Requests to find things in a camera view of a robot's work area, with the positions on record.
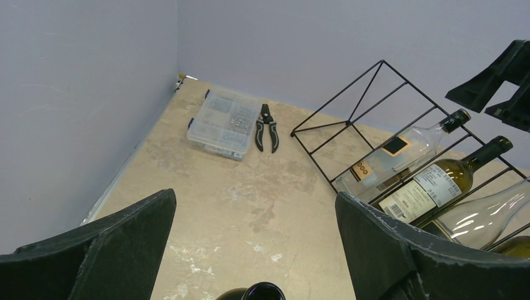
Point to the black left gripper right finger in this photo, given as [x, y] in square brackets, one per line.
[389, 259]

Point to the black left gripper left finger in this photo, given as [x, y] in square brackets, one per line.
[115, 257]

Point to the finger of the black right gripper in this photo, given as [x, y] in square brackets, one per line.
[512, 65]
[514, 112]

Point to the dark green wine bottle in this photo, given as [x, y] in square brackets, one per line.
[441, 183]

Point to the clear champagne bottle black label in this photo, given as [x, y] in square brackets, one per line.
[479, 222]

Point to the square clear bottle black cap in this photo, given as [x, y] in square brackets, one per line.
[398, 157]

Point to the olive green wine bottle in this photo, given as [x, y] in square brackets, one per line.
[515, 247]

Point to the green wine bottle white label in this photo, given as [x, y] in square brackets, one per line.
[258, 291]

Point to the clear plastic screw organizer box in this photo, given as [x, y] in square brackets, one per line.
[225, 122]

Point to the black wire wine rack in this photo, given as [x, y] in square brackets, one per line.
[390, 115]

